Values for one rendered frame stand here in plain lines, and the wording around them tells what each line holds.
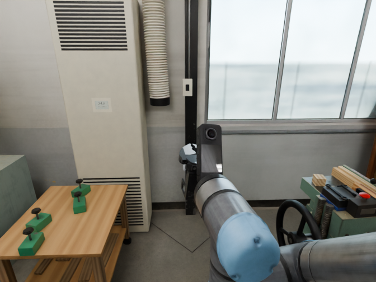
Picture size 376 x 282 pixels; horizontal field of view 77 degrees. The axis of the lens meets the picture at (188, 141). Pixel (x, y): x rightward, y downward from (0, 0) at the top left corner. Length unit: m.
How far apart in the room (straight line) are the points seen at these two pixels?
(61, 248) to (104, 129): 0.81
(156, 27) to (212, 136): 1.38
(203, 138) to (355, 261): 0.28
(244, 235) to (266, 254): 0.03
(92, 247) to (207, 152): 1.06
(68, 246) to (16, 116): 1.32
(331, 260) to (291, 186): 2.17
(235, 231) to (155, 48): 1.55
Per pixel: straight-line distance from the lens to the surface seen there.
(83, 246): 1.42
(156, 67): 1.76
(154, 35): 1.76
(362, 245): 0.34
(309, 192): 1.22
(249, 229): 0.32
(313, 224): 0.90
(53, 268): 1.89
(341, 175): 1.30
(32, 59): 2.23
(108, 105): 1.75
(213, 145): 0.45
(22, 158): 2.23
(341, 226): 0.94
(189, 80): 1.84
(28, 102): 2.32
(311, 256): 0.40
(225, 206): 0.35
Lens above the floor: 1.45
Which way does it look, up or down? 21 degrees down
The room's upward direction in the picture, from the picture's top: straight up
